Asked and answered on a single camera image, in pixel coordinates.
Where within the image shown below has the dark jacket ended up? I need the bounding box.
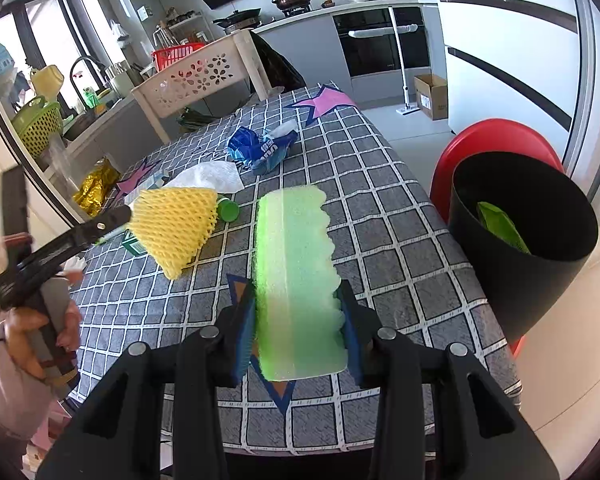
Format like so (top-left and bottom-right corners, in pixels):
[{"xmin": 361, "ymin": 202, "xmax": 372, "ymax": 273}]
[{"xmin": 250, "ymin": 30, "xmax": 306, "ymax": 93}]

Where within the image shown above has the white spice rack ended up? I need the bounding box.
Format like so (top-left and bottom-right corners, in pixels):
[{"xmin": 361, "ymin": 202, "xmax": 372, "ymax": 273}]
[{"xmin": 152, "ymin": 7, "xmax": 216, "ymax": 48}]

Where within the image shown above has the blue snack wrapper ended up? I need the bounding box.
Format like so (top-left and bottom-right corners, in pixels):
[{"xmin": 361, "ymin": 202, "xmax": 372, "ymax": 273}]
[{"xmin": 227, "ymin": 125, "xmax": 299, "ymax": 176}]

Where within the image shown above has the black built-in oven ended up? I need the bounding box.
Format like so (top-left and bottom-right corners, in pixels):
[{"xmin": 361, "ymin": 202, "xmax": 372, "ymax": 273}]
[{"xmin": 332, "ymin": 7, "xmax": 431, "ymax": 78}]

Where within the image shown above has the black trash bin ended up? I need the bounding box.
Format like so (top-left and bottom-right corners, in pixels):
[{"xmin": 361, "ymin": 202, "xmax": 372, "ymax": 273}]
[{"xmin": 447, "ymin": 152, "xmax": 599, "ymax": 346}]

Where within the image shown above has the gold foil bag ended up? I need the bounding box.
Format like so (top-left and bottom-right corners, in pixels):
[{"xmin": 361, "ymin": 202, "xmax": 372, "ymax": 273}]
[{"xmin": 72, "ymin": 160, "xmax": 121, "ymax": 218}]

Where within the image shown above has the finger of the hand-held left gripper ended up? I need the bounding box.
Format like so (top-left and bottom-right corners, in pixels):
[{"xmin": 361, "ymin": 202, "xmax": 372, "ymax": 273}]
[{"xmin": 44, "ymin": 206, "xmax": 133, "ymax": 272}]

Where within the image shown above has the green plastic basket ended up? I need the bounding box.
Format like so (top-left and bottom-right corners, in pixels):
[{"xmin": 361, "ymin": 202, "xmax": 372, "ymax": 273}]
[{"xmin": 12, "ymin": 97, "xmax": 63, "ymax": 158}]

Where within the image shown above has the black wok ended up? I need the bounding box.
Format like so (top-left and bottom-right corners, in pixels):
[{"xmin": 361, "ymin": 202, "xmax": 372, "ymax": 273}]
[{"xmin": 212, "ymin": 8, "xmax": 262, "ymax": 28}]

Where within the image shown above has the red plastic basket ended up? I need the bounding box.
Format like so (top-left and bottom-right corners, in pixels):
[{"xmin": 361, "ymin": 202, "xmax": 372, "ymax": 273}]
[{"xmin": 151, "ymin": 42, "xmax": 206, "ymax": 73}]

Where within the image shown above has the white plastic bag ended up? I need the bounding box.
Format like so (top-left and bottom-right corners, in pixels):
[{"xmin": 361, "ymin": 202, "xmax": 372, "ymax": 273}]
[{"xmin": 167, "ymin": 160, "xmax": 244, "ymax": 193}]

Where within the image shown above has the red plastic stool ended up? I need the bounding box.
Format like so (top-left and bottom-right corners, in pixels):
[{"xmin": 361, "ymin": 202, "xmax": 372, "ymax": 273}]
[{"xmin": 430, "ymin": 119, "xmax": 566, "ymax": 356}]

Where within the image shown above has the black kitchen faucet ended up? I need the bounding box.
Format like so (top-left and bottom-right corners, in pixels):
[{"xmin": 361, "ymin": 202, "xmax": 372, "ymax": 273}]
[{"xmin": 70, "ymin": 57, "xmax": 108, "ymax": 111}]

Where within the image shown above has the green plastic bag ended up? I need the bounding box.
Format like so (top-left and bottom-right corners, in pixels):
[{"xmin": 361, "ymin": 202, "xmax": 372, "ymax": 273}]
[{"xmin": 477, "ymin": 201, "xmax": 531, "ymax": 255}]

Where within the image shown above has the person's left hand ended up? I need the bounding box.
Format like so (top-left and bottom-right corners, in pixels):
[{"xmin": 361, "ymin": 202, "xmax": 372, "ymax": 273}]
[{"xmin": 7, "ymin": 305, "xmax": 82, "ymax": 377}]

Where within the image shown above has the white refrigerator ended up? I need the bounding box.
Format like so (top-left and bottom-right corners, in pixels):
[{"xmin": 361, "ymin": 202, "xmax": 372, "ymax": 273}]
[{"xmin": 425, "ymin": 0, "xmax": 581, "ymax": 171}]

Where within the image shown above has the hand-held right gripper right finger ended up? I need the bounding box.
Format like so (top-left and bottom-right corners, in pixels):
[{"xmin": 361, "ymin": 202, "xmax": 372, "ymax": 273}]
[{"xmin": 336, "ymin": 279, "xmax": 561, "ymax": 480}]

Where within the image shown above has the pale yellow jug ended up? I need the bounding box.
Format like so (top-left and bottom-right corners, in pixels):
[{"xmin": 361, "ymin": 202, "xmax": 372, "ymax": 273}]
[{"xmin": 30, "ymin": 65, "xmax": 65, "ymax": 106}]

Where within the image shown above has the cardboard box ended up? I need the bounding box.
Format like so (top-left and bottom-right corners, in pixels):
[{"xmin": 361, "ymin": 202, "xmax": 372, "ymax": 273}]
[{"xmin": 414, "ymin": 74, "xmax": 448, "ymax": 121}]

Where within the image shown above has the green small box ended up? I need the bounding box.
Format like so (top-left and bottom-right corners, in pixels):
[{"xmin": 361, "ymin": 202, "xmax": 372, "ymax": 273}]
[{"xmin": 122, "ymin": 230, "xmax": 147, "ymax": 256}]

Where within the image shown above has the green round lid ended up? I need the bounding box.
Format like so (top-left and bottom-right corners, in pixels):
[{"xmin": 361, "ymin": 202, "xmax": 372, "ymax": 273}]
[{"xmin": 217, "ymin": 195, "xmax": 240, "ymax": 223}]

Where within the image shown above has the person's left forearm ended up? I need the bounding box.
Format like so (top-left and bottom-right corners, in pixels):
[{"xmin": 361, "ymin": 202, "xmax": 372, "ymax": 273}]
[{"xmin": 0, "ymin": 320, "xmax": 56, "ymax": 441}]

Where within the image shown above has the green sponge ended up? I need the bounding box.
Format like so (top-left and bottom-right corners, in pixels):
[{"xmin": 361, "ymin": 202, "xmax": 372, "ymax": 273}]
[{"xmin": 255, "ymin": 185, "xmax": 348, "ymax": 381}]

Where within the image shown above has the beige cutout chair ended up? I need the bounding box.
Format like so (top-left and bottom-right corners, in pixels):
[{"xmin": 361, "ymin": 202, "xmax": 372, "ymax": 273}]
[{"xmin": 131, "ymin": 29, "xmax": 268, "ymax": 143}]

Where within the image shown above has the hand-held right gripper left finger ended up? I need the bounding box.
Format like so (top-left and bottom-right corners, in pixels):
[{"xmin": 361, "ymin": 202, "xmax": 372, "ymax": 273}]
[{"xmin": 36, "ymin": 280, "xmax": 258, "ymax": 480}]

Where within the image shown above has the yellow foam net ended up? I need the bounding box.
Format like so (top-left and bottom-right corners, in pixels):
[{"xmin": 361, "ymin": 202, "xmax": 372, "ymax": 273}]
[{"xmin": 130, "ymin": 186, "xmax": 220, "ymax": 281}]

